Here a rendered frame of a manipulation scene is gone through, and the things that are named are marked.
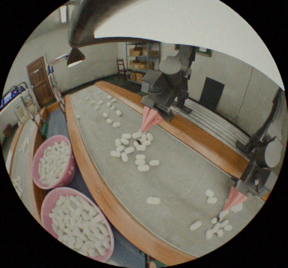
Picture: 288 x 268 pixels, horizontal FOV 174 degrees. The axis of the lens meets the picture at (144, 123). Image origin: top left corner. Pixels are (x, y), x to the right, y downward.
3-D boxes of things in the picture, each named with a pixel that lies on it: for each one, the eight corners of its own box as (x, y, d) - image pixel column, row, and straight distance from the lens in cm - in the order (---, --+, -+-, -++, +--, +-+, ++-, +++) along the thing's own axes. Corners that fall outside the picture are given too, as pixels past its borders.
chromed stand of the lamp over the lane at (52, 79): (84, 104, 92) (71, 55, 86) (89, 112, 74) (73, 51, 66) (66, 113, 93) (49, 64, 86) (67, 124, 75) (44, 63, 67)
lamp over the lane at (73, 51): (74, 64, 106) (73, 57, 106) (85, 59, 44) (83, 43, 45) (67, 67, 106) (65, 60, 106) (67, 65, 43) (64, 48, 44)
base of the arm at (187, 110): (191, 104, 65) (195, 101, 71) (168, 93, 73) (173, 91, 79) (188, 114, 69) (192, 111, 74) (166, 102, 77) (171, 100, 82)
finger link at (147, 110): (147, 139, 24) (168, 109, 25) (130, 125, 28) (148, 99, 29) (157, 142, 31) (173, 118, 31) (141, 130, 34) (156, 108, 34)
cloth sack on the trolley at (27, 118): (43, 109, 354) (38, 99, 347) (38, 121, 289) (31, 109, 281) (31, 118, 378) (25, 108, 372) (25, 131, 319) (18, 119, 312)
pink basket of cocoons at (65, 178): (75, 139, 59) (67, 126, 53) (90, 179, 41) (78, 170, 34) (43, 159, 69) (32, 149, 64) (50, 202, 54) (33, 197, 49)
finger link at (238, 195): (234, 220, 38) (256, 194, 36) (221, 213, 33) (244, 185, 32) (229, 209, 42) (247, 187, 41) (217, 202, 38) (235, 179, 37)
